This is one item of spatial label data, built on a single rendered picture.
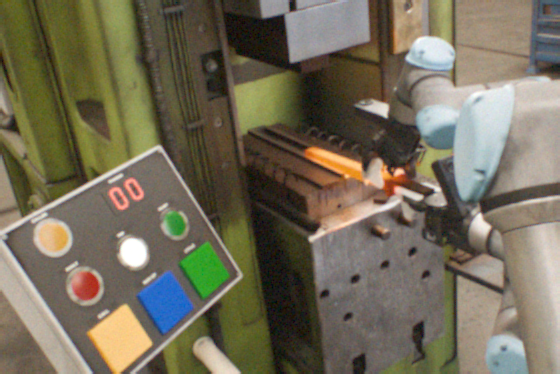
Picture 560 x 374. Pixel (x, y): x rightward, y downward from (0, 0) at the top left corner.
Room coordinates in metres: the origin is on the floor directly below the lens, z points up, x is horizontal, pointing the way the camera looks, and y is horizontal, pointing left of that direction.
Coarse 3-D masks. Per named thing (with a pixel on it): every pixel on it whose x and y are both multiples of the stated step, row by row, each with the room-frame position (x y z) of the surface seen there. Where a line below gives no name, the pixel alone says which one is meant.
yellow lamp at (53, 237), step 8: (48, 224) 0.86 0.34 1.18; (56, 224) 0.87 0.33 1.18; (40, 232) 0.85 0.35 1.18; (48, 232) 0.85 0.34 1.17; (56, 232) 0.86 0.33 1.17; (64, 232) 0.87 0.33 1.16; (40, 240) 0.84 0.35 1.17; (48, 240) 0.84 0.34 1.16; (56, 240) 0.85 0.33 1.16; (64, 240) 0.86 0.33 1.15; (48, 248) 0.84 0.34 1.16; (56, 248) 0.84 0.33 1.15
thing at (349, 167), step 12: (312, 156) 1.42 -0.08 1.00; (324, 156) 1.39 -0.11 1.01; (336, 156) 1.37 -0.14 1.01; (336, 168) 1.34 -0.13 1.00; (348, 168) 1.30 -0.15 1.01; (360, 168) 1.28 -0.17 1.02; (384, 180) 1.19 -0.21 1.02; (396, 180) 1.17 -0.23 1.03; (408, 180) 1.16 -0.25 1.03; (420, 192) 1.10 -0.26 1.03; (432, 192) 1.10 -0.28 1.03
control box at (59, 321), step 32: (160, 160) 1.06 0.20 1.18; (96, 192) 0.95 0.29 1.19; (128, 192) 0.98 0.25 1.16; (160, 192) 1.02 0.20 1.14; (32, 224) 0.85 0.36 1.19; (64, 224) 0.88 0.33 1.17; (96, 224) 0.91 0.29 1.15; (128, 224) 0.94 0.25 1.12; (160, 224) 0.97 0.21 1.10; (192, 224) 1.01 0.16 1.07; (0, 256) 0.81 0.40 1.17; (32, 256) 0.82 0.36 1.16; (64, 256) 0.84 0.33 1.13; (96, 256) 0.87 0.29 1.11; (160, 256) 0.93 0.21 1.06; (224, 256) 1.01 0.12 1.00; (32, 288) 0.79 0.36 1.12; (64, 288) 0.81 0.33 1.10; (128, 288) 0.86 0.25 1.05; (192, 288) 0.93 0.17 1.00; (224, 288) 0.96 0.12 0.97; (32, 320) 0.80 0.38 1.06; (64, 320) 0.78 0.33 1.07; (96, 320) 0.80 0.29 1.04; (192, 320) 0.89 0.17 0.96; (64, 352) 0.77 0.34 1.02; (96, 352) 0.77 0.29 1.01
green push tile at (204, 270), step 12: (192, 252) 0.97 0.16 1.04; (204, 252) 0.98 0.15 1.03; (180, 264) 0.94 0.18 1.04; (192, 264) 0.95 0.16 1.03; (204, 264) 0.96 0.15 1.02; (216, 264) 0.98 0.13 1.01; (192, 276) 0.94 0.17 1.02; (204, 276) 0.95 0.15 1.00; (216, 276) 0.96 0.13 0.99; (228, 276) 0.98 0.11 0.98; (204, 288) 0.93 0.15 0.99; (216, 288) 0.95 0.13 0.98
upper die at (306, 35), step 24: (360, 0) 1.34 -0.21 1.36; (240, 24) 1.42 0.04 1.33; (264, 24) 1.33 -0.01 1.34; (288, 24) 1.26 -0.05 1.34; (312, 24) 1.28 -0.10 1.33; (336, 24) 1.31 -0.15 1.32; (360, 24) 1.34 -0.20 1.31; (240, 48) 1.43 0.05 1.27; (264, 48) 1.34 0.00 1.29; (288, 48) 1.26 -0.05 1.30; (312, 48) 1.28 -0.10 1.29; (336, 48) 1.31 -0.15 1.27
